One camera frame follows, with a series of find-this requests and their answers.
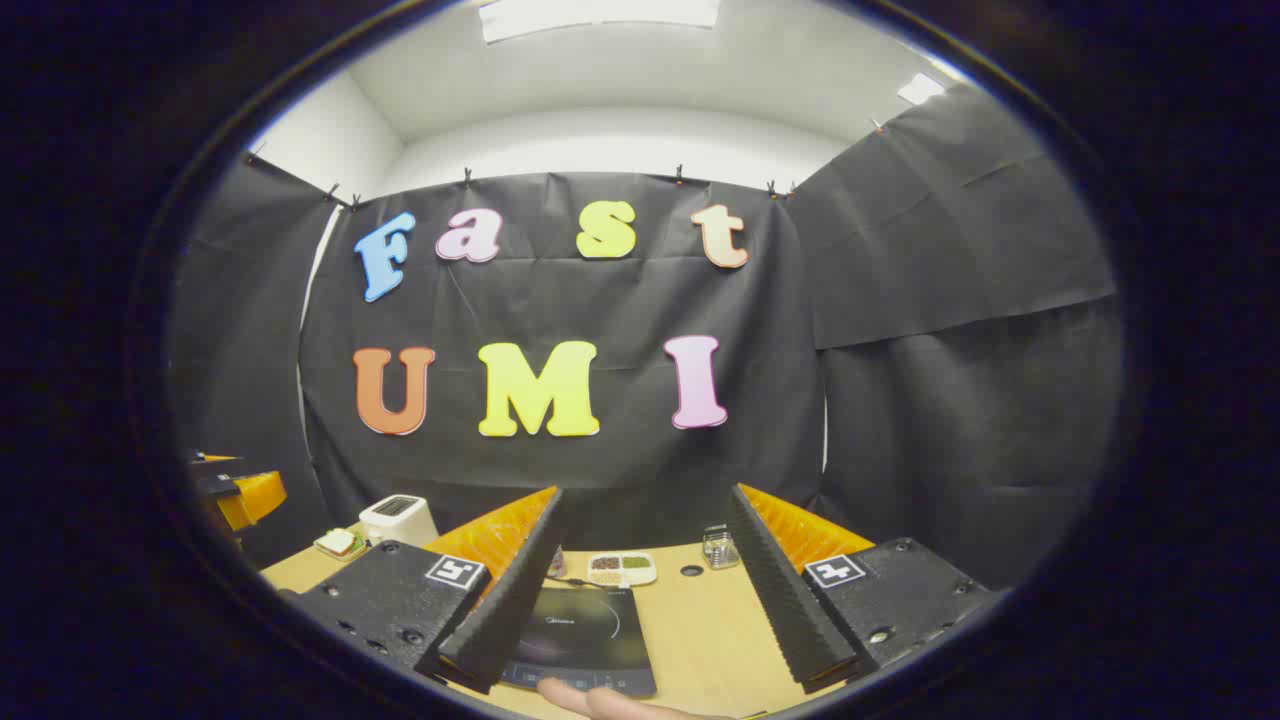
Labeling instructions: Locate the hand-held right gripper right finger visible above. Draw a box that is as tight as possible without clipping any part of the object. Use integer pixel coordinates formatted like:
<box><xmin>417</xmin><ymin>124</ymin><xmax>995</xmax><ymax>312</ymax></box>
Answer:
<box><xmin>726</xmin><ymin>484</ymin><xmax>1006</xmax><ymax>696</ymax></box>

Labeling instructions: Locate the white toaster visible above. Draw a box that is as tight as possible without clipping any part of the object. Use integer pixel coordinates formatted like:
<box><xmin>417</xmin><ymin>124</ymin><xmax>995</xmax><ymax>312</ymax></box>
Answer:
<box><xmin>358</xmin><ymin>494</ymin><xmax>439</xmax><ymax>549</ymax></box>

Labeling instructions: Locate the white divided grain dish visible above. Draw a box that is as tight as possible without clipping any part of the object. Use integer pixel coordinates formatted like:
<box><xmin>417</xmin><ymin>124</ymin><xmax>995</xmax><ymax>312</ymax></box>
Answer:
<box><xmin>587</xmin><ymin>552</ymin><xmax>658</xmax><ymax>587</ymax></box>

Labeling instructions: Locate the black induction cooktop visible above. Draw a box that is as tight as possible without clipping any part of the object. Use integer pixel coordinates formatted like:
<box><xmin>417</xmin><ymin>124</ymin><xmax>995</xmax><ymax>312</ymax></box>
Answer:
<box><xmin>498</xmin><ymin>585</ymin><xmax>658</xmax><ymax>699</ymax></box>

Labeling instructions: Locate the large ceiling light panel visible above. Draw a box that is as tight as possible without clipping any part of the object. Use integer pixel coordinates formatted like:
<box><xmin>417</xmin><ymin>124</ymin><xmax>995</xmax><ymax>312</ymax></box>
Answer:
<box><xmin>478</xmin><ymin>0</ymin><xmax>721</xmax><ymax>44</ymax></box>

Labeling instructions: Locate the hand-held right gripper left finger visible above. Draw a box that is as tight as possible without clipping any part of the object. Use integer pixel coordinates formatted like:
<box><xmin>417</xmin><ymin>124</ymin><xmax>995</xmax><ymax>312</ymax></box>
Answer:
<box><xmin>295</xmin><ymin>486</ymin><xmax>566</xmax><ymax>696</ymax></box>

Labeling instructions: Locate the pale green sandwich tray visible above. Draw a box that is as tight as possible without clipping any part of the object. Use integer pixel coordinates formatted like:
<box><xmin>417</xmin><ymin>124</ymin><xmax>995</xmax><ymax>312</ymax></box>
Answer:
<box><xmin>313</xmin><ymin>528</ymin><xmax>369</xmax><ymax>561</ymax></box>

